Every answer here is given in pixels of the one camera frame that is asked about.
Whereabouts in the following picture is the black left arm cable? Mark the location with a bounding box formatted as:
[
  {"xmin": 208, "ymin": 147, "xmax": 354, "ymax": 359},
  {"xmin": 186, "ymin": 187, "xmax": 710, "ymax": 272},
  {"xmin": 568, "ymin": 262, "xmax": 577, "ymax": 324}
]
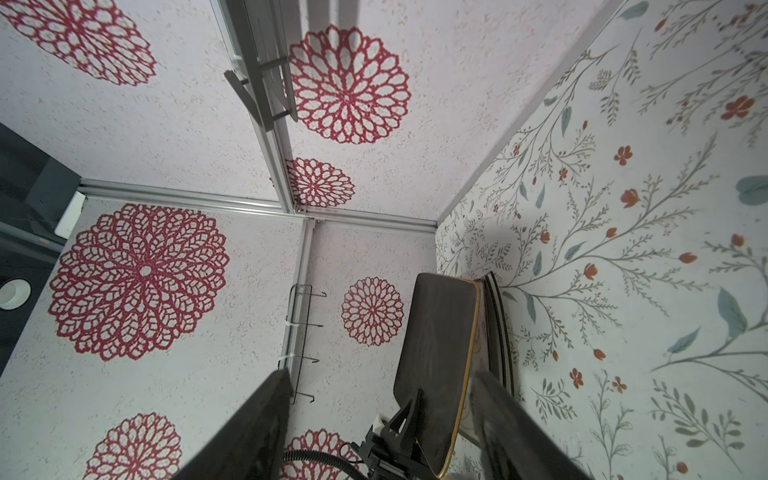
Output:
[{"xmin": 281, "ymin": 449, "xmax": 368, "ymax": 480}]

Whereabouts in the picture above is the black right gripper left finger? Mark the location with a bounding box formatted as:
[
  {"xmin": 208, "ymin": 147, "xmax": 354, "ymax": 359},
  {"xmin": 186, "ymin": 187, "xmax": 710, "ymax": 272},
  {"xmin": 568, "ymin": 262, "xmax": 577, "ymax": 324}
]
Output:
[{"xmin": 174, "ymin": 369, "xmax": 293, "ymax": 480}]

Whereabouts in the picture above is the white square plate black rim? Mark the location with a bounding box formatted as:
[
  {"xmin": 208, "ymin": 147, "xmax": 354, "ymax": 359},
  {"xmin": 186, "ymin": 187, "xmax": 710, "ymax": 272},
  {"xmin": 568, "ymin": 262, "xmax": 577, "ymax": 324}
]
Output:
[{"xmin": 487, "ymin": 271, "xmax": 516, "ymax": 397}]

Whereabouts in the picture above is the black wire wall basket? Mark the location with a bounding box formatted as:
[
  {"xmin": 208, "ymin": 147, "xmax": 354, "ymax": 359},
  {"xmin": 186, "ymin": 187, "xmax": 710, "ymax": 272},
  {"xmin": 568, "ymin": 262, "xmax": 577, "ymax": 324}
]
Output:
[{"xmin": 277, "ymin": 283, "xmax": 328, "ymax": 405}]

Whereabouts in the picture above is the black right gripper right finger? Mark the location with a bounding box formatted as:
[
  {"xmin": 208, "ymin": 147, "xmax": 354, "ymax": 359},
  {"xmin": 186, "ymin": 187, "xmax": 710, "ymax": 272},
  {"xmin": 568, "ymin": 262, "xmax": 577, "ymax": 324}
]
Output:
[{"xmin": 470, "ymin": 371, "xmax": 587, "ymax": 480}]

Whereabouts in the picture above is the grey wall shelf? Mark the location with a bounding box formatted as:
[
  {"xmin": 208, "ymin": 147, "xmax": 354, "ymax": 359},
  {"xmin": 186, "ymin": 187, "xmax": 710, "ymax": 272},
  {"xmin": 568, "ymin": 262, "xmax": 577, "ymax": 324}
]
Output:
[{"xmin": 211, "ymin": 0, "xmax": 298, "ymax": 133}]

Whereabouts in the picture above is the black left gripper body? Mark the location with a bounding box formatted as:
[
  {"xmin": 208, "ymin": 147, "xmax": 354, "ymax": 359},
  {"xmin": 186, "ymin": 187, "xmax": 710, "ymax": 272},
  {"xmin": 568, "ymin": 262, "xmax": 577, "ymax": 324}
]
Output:
[{"xmin": 351, "ymin": 430, "xmax": 437, "ymax": 480}]

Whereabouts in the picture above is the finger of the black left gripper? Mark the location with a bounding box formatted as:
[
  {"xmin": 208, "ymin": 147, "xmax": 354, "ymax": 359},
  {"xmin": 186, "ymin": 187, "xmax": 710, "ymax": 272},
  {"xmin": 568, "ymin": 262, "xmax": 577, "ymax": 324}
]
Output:
[{"xmin": 386, "ymin": 388, "xmax": 423, "ymax": 456}]

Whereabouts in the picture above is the black plate yellow rim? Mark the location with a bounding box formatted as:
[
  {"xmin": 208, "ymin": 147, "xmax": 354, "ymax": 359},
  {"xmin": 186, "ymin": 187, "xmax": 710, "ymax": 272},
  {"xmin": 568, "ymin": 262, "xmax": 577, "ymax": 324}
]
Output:
[{"xmin": 393, "ymin": 273, "xmax": 480, "ymax": 478}]

